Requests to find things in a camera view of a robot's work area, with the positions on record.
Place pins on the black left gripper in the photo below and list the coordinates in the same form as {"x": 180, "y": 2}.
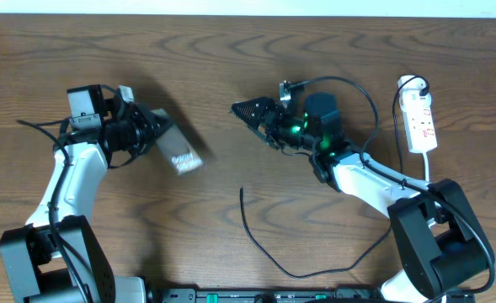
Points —
{"x": 151, "y": 128}

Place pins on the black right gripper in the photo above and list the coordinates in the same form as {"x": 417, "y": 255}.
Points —
{"x": 266, "y": 105}

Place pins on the Galaxy S25 Ultra smartphone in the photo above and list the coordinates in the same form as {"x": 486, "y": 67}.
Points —
{"x": 175, "y": 146}

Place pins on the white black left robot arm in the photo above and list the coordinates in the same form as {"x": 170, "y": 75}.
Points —
{"x": 55, "y": 256}

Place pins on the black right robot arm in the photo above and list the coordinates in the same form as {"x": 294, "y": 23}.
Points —
{"x": 443, "y": 250}

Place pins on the white power strip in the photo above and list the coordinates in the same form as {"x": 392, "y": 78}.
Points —
{"x": 415, "y": 103}

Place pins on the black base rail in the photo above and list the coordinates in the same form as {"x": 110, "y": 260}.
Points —
{"x": 186, "y": 295}

